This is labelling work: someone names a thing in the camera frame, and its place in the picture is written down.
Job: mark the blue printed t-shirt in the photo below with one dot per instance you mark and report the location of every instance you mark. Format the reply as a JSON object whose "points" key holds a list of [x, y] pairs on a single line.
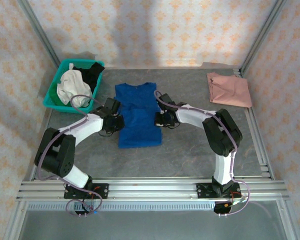
{"points": [[140, 125]]}

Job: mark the aluminium lower frame post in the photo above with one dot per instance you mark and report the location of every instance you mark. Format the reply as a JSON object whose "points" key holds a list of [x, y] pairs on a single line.
{"points": [[15, 222], [290, 222]]}

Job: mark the black t-shirt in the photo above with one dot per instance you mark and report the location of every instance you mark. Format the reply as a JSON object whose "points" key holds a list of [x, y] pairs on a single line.
{"points": [[92, 75]]}

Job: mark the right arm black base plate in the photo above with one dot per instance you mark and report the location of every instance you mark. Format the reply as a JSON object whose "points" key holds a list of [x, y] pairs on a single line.
{"points": [[202, 192]]}

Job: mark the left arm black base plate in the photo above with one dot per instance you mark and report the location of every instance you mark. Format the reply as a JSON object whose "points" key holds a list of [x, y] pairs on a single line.
{"points": [[102, 191]]}

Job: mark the aluminium side rail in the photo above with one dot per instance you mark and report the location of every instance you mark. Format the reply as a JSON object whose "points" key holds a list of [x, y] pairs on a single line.
{"points": [[255, 130]]}

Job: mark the black connector box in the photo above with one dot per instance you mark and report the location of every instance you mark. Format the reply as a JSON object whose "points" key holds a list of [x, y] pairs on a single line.
{"points": [[81, 213], [221, 208]]}

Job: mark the green t-shirt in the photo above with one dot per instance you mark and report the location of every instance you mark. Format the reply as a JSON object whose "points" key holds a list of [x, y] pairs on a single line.
{"points": [[54, 96]]}

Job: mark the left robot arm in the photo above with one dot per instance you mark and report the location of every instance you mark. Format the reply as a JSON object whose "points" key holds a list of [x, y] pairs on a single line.
{"points": [[55, 155]]}

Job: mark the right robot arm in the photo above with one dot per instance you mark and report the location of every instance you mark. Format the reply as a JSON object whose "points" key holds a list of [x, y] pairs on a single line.
{"points": [[222, 132]]}

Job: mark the teal plastic basket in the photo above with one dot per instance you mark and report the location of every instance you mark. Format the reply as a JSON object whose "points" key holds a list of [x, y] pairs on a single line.
{"points": [[48, 101]]}

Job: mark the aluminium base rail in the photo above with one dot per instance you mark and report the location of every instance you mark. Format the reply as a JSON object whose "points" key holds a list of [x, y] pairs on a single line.
{"points": [[152, 190]]}

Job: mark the pink t-shirt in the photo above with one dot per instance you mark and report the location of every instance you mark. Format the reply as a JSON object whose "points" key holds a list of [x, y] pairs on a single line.
{"points": [[235, 90]]}

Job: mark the aluminium frame post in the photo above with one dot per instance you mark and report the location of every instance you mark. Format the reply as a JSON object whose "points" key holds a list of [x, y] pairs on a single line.
{"points": [[290, 222], [40, 32], [262, 32], [15, 222]]}

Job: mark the white t-shirt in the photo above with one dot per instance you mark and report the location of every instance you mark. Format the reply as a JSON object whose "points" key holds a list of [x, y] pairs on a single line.
{"points": [[72, 87]]}

